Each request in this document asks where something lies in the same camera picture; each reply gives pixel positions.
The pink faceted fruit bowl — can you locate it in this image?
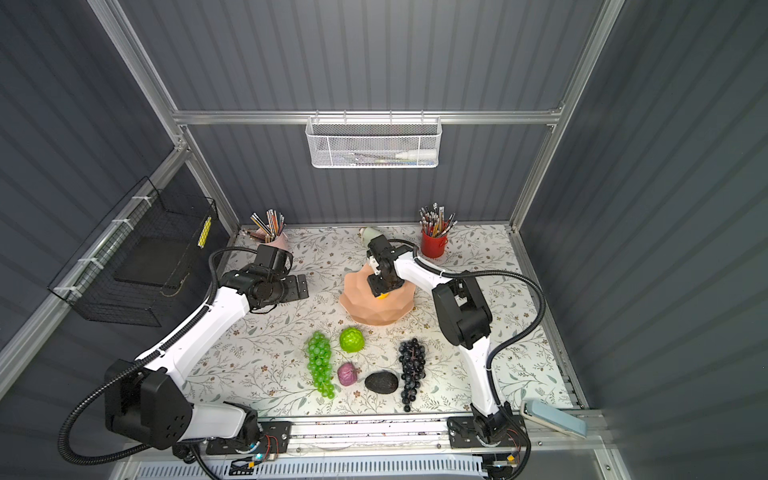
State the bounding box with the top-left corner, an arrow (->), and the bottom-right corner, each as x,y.
339,265 -> 416,326

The green custard apple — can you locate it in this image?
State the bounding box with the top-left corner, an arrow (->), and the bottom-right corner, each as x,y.
339,327 -> 365,353

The dark purple grape bunch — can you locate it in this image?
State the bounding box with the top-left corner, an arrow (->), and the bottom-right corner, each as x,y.
398,338 -> 426,413

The green grape bunch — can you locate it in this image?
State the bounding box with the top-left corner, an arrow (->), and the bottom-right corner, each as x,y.
306,331 -> 335,399

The purple fig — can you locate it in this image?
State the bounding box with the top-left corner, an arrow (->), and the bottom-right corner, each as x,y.
337,362 -> 359,387

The dark avocado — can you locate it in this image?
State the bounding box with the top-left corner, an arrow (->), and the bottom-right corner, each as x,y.
364,371 -> 399,395

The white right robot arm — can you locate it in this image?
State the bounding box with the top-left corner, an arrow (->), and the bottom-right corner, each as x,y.
360,227 -> 547,445

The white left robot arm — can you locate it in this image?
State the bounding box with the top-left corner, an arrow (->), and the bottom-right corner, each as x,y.
104,245 -> 309,452

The pink pencil cup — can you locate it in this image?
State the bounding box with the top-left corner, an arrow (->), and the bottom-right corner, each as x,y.
265,232 -> 290,251

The small green tape dispenser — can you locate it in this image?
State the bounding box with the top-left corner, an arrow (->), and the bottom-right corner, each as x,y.
359,226 -> 383,248

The red pencil cup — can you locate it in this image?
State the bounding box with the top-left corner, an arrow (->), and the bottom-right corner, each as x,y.
420,233 -> 448,259

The floral table mat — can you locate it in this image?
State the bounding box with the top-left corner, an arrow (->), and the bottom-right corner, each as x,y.
182,224 -> 575,417

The light blue pad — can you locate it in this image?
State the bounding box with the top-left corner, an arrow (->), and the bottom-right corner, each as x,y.
520,400 -> 588,438

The black wire wall basket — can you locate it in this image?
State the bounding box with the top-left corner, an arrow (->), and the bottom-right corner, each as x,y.
48,183 -> 226,329

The white wire mesh basket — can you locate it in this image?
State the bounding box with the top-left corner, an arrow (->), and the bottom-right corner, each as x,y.
305,117 -> 443,169

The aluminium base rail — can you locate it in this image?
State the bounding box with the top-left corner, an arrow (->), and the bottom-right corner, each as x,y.
128,410 -> 607,463

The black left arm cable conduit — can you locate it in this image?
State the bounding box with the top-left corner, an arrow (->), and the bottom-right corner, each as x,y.
57,245 -> 265,467

